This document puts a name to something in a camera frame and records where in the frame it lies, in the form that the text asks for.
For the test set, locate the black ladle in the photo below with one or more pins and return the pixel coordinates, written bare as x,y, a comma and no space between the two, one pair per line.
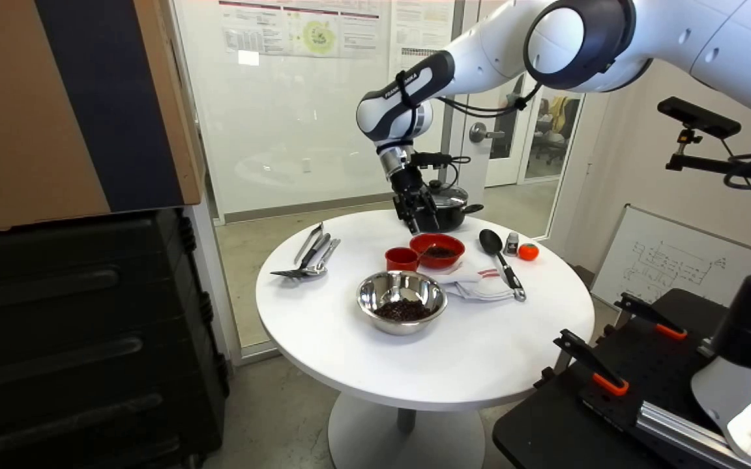
502,261

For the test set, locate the aluminium rail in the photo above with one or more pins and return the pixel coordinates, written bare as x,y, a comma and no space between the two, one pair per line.
678,434

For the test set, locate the whiteboard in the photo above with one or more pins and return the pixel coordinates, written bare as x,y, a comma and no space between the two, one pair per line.
670,257

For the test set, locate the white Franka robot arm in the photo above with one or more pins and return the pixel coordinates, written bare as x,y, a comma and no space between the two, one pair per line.
496,60

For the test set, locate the black perforated workbench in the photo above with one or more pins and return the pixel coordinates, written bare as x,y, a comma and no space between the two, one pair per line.
566,426

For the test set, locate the red cup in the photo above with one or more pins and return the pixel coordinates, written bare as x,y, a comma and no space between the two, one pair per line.
403,259

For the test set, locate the black pan with lid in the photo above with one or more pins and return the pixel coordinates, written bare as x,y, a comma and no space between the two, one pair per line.
450,198

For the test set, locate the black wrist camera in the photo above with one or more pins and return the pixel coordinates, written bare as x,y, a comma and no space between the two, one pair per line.
441,160

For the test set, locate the large cardboard box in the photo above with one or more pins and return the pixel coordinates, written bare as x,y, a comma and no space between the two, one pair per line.
11,112

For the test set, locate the coffee beans pile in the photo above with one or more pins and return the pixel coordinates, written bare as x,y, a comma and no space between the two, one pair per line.
436,245
399,309

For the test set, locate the stainless steel bowl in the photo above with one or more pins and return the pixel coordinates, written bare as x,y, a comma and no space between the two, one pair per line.
403,323

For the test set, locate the white towel with red stripes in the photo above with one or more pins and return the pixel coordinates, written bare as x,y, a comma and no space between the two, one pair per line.
481,287

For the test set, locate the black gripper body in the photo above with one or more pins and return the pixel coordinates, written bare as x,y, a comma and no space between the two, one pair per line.
408,185

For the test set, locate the small orange container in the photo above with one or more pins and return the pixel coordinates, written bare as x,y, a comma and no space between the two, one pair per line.
527,250

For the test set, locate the black pot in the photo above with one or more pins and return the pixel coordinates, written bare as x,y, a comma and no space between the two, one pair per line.
456,214

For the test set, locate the metal tongs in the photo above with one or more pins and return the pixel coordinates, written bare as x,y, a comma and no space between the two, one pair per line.
310,257

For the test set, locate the red bowl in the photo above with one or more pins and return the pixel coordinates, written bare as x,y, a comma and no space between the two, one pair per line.
436,259

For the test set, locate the paper poster on glass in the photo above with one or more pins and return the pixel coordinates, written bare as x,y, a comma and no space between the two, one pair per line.
305,29

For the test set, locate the small salt shaker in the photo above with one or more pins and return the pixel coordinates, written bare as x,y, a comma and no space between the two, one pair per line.
513,242

